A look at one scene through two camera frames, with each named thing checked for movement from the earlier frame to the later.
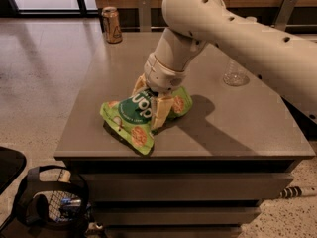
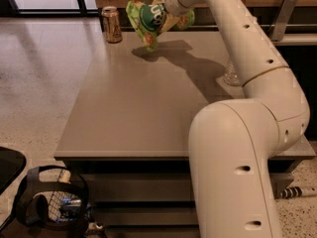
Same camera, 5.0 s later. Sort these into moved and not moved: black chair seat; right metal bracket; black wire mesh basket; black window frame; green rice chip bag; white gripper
Moved: green rice chip bag; white gripper
Not moved: black wire mesh basket; black chair seat; black window frame; right metal bracket
